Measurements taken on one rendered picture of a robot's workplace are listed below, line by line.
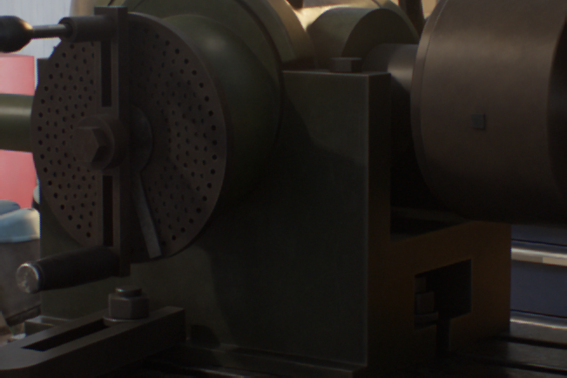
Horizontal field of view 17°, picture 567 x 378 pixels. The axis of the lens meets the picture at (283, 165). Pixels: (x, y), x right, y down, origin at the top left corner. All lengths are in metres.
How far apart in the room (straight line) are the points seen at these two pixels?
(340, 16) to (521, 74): 0.20
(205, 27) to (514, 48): 0.24
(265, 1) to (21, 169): 4.38
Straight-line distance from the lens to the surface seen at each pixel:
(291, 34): 1.43
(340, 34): 1.47
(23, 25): 1.31
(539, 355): 1.51
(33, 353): 1.39
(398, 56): 1.47
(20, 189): 5.80
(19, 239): 2.22
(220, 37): 1.43
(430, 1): 10.03
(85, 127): 1.38
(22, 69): 5.77
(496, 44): 1.36
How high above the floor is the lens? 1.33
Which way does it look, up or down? 7 degrees down
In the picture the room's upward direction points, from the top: straight up
